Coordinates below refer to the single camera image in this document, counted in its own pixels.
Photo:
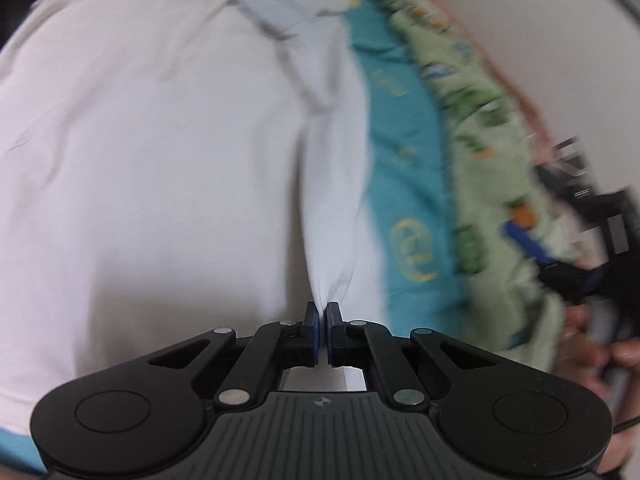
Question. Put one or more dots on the green cartoon print blanket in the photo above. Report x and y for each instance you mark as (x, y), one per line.
(475, 160)

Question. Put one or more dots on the pink fluffy blanket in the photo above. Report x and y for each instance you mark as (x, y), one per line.
(525, 115)

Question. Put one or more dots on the person's right hand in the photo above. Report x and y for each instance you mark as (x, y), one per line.
(580, 355)

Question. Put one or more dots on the white shirt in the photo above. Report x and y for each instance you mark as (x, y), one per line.
(150, 160)

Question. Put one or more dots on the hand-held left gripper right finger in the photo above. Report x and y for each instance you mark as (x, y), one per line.
(330, 331)

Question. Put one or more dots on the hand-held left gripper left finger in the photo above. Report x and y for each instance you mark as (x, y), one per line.
(314, 332)

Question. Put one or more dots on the teal smiley print bed sheet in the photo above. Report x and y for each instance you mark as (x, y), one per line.
(405, 185)

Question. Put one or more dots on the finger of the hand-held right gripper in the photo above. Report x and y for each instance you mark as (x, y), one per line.
(530, 245)
(562, 180)

